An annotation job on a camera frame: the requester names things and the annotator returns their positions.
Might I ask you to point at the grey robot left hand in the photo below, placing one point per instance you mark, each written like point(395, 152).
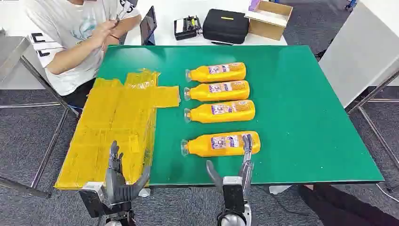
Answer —
point(120, 190)

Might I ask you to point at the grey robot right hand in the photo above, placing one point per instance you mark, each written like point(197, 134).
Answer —
point(247, 174)

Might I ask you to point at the orange drink bottle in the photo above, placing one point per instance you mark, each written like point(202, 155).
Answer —
point(202, 93)
point(202, 74)
point(202, 114)
point(202, 146)

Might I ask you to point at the white plastic piece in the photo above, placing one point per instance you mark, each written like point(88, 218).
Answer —
point(144, 192)
point(280, 189)

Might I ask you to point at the yellow plastic sheet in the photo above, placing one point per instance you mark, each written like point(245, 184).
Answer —
point(109, 124)

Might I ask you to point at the green table mat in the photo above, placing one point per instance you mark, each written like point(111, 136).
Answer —
point(296, 124)

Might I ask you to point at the black robot leg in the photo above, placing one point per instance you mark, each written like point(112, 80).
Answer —
point(336, 206)

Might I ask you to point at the open cardboard box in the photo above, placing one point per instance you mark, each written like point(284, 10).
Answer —
point(268, 28)

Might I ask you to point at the black carrying case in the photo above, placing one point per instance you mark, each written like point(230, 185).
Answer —
point(225, 26)

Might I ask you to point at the black label printer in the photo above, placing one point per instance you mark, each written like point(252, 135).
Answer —
point(187, 28)

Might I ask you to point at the person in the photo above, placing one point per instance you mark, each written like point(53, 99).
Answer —
point(74, 31)

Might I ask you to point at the black tablet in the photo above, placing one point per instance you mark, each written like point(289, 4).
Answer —
point(147, 26)

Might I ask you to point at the white table with steel legs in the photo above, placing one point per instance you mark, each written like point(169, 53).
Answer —
point(358, 46)

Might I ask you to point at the purple item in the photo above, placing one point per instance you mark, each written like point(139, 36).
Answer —
point(253, 4)

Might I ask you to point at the blue object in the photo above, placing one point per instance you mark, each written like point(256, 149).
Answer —
point(351, 4)

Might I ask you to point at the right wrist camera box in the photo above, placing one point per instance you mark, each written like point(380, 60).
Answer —
point(233, 196)

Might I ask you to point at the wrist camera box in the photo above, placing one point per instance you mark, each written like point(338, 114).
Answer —
point(233, 196)
point(92, 199)

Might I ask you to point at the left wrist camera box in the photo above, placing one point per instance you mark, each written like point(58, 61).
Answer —
point(92, 199)

